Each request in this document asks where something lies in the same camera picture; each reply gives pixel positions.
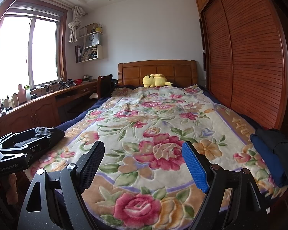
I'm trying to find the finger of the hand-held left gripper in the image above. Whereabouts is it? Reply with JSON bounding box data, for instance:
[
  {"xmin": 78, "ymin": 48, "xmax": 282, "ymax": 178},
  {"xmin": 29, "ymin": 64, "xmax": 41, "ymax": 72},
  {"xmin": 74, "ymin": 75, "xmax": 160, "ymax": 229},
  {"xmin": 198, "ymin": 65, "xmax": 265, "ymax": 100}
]
[
  {"xmin": 0, "ymin": 129, "xmax": 36, "ymax": 148},
  {"xmin": 0, "ymin": 136, "xmax": 50, "ymax": 159}
]

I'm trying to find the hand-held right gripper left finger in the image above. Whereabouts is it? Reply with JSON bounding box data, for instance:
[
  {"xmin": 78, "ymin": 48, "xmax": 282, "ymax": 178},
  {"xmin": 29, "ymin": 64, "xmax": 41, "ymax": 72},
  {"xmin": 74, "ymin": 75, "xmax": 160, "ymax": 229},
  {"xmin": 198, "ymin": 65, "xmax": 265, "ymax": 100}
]
[{"xmin": 18, "ymin": 140, "xmax": 105, "ymax": 230}]

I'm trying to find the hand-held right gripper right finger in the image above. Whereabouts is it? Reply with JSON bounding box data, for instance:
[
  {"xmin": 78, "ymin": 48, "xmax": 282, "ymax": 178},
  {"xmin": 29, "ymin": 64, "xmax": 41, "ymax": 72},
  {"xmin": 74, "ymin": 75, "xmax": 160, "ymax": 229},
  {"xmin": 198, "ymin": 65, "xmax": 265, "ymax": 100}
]
[{"xmin": 182, "ymin": 141, "xmax": 270, "ymax": 230}]

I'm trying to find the black jacket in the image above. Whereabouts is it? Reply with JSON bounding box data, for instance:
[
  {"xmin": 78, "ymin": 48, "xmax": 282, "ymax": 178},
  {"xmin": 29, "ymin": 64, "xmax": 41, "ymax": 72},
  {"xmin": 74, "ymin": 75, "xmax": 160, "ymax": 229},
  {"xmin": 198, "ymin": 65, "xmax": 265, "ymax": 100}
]
[{"xmin": 30, "ymin": 126, "xmax": 65, "ymax": 149}]

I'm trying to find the person's left hand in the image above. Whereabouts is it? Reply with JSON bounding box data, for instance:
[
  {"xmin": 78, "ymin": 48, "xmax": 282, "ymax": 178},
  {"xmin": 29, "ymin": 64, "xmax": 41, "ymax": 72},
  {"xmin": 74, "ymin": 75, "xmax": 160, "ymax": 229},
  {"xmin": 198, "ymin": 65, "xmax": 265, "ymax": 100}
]
[{"xmin": 0, "ymin": 172, "xmax": 17, "ymax": 205}]

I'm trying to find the wooden desk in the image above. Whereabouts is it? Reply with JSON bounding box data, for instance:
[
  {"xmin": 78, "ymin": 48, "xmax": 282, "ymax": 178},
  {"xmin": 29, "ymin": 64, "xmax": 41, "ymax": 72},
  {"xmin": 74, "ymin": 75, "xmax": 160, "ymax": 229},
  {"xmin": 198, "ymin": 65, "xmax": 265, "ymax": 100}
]
[{"xmin": 0, "ymin": 80, "xmax": 98, "ymax": 142}]

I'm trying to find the white bottle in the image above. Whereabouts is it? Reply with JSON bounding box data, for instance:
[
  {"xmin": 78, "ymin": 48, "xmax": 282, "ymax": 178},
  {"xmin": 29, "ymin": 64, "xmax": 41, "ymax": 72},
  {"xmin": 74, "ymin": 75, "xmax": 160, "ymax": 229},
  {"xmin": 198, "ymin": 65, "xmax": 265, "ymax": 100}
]
[{"xmin": 17, "ymin": 84, "xmax": 27, "ymax": 104}]

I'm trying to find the navy bed sheet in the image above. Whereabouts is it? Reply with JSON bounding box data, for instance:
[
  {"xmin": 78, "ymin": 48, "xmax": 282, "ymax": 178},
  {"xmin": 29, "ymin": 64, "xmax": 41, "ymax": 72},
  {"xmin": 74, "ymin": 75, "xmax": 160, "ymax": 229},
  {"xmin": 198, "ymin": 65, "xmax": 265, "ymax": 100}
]
[{"xmin": 56, "ymin": 85, "xmax": 257, "ymax": 135}]

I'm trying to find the floral blanket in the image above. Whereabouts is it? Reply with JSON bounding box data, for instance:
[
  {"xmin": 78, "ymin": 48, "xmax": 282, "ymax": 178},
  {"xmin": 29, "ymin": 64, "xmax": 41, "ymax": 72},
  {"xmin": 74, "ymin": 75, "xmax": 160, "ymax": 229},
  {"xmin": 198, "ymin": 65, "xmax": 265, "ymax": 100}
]
[{"xmin": 24, "ymin": 84, "xmax": 288, "ymax": 230}]

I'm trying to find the wooden chair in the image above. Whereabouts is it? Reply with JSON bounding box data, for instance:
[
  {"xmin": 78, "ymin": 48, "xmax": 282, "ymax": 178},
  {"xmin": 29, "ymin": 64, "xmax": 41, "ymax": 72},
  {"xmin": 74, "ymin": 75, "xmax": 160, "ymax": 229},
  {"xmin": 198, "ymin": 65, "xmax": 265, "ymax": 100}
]
[{"xmin": 97, "ymin": 74, "xmax": 113, "ymax": 99}]

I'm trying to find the folded black cloth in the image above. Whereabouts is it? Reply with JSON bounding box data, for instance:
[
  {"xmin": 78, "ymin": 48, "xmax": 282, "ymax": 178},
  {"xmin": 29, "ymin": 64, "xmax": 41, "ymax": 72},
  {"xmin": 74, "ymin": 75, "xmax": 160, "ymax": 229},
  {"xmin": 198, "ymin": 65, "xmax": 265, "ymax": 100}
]
[{"xmin": 254, "ymin": 127, "xmax": 288, "ymax": 186}]

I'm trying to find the window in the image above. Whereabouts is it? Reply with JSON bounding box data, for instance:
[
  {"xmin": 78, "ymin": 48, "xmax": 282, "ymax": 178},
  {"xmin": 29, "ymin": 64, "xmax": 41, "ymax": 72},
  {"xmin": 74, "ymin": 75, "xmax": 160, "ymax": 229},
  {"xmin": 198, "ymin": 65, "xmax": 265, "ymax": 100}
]
[{"xmin": 0, "ymin": 3, "xmax": 68, "ymax": 99}]

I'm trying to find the yellow plush toy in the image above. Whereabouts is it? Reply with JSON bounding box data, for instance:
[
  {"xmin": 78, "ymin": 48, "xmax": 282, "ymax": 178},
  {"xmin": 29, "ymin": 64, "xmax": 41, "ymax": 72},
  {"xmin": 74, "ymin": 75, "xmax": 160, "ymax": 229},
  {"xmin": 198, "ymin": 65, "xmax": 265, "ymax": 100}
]
[{"xmin": 143, "ymin": 74, "xmax": 172, "ymax": 88}]

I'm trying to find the wooden bed headboard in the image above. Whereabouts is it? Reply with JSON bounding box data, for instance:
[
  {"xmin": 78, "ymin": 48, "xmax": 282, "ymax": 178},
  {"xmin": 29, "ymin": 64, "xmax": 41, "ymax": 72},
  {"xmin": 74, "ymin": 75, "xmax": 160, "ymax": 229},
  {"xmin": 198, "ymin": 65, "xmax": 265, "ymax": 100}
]
[{"xmin": 118, "ymin": 60, "xmax": 198, "ymax": 88}]

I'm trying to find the grey paper bag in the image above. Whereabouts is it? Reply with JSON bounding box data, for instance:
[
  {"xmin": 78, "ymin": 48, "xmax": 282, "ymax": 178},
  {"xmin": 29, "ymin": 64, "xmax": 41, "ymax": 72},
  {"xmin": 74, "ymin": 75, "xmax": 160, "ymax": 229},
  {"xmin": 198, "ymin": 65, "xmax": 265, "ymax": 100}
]
[{"xmin": 84, "ymin": 34, "xmax": 100, "ymax": 48}]

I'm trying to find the wooden slatted wardrobe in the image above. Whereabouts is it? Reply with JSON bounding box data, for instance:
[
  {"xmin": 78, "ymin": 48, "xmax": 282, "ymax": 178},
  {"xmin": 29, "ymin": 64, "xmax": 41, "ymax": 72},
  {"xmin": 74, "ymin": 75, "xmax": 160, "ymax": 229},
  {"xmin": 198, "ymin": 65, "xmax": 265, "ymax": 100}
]
[{"xmin": 195, "ymin": 0, "xmax": 288, "ymax": 137}]

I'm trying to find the tied white curtain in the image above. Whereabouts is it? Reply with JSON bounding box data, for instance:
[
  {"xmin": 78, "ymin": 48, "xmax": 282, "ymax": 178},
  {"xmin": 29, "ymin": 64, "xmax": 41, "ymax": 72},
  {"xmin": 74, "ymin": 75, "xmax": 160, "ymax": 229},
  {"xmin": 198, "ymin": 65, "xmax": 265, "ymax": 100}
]
[{"xmin": 68, "ymin": 6, "xmax": 87, "ymax": 43}]

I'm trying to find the white wall shelf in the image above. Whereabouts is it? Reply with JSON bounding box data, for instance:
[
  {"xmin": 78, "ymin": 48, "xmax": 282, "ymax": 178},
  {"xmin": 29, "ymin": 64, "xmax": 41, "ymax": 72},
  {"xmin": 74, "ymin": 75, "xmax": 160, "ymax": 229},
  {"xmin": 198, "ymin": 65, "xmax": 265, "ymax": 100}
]
[{"xmin": 75, "ymin": 23, "xmax": 103, "ymax": 63}]

